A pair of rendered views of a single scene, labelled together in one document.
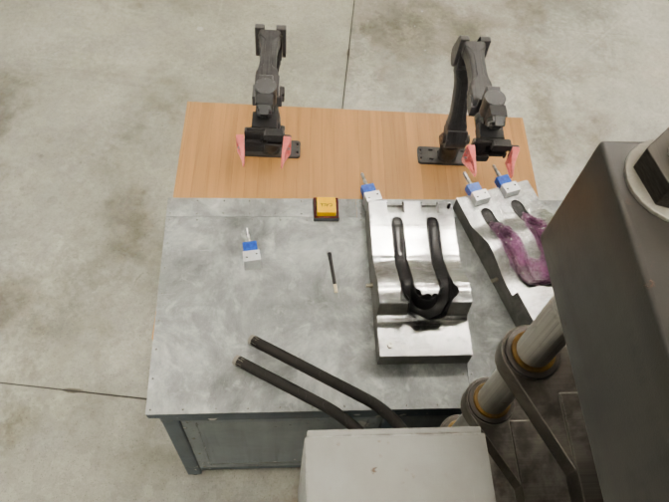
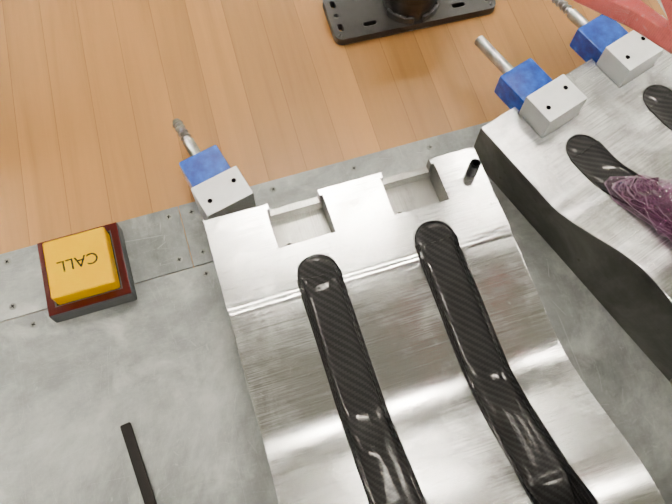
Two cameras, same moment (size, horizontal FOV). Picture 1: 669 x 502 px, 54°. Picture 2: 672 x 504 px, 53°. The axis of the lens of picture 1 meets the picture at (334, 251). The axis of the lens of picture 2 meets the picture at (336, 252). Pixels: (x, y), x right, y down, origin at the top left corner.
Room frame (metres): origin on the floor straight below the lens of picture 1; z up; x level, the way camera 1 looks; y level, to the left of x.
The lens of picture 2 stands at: (0.94, -0.15, 1.43)
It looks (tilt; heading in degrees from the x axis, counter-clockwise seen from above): 68 degrees down; 349
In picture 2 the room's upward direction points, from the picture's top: 3 degrees clockwise
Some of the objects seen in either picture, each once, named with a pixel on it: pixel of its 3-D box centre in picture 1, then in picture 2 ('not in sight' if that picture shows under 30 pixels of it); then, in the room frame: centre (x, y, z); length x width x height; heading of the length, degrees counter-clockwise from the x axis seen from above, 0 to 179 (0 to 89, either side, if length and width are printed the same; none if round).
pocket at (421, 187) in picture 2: (428, 210); (410, 195); (1.22, -0.27, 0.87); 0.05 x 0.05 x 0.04; 9
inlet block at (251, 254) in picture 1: (250, 246); not in sight; (1.02, 0.25, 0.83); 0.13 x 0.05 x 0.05; 18
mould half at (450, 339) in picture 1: (417, 274); (436, 456); (0.98, -0.25, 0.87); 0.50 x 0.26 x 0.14; 9
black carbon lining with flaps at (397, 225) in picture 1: (423, 261); (451, 424); (1.00, -0.26, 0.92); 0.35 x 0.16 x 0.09; 9
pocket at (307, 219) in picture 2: (394, 209); (300, 226); (1.20, -0.17, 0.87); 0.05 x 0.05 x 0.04; 9
